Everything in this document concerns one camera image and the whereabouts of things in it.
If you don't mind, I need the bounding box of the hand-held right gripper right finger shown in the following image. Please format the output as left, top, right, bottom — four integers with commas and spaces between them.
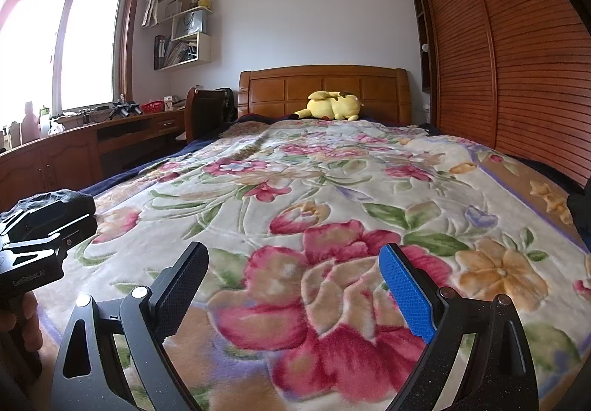
378, 242, 540, 411

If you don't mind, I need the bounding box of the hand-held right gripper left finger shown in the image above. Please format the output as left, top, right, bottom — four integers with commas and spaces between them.
51, 241, 209, 411

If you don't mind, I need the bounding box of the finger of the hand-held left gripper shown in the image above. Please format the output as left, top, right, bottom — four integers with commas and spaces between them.
0, 192, 96, 239
9, 216, 99, 251

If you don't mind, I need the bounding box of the person's left hand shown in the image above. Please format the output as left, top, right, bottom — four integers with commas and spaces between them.
0, 292, 44, 352

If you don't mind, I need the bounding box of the wooden desk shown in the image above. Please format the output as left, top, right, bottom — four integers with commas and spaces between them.
0, 109, 188, 209

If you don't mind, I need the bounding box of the translucent bottle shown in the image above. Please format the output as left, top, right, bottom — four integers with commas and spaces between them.
22, 101, 40, 143

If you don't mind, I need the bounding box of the black device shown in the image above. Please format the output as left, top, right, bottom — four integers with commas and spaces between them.
108, 99, 141, 120

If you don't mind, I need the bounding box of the floral blanket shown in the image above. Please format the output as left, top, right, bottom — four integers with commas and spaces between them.
34, 118, 591, 411

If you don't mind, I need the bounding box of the window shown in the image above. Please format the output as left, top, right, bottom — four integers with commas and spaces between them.
0, 0, 144, 116

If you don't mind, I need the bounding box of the black bag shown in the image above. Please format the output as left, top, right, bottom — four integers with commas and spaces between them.
196, 88, 236, 139

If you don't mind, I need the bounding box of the stack of books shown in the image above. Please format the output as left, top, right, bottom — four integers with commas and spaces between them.
164, 39, 197, 66

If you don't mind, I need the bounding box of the yellow plush toy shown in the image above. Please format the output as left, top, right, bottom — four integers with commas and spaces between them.
290, 90, 363, 122

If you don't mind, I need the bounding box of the wooden bed headboard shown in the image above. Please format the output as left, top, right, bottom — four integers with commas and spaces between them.
238, 65, 411, 126

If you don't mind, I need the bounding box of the white paper bag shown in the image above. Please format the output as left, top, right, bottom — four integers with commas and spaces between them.
178, 11, 204, 35

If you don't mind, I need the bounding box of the wooden louvered wardrobe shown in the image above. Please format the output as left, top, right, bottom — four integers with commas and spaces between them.
403, 0, 591, 190

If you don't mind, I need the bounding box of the white wall shelf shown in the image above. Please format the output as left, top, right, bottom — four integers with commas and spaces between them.
154, 0, 214, 71

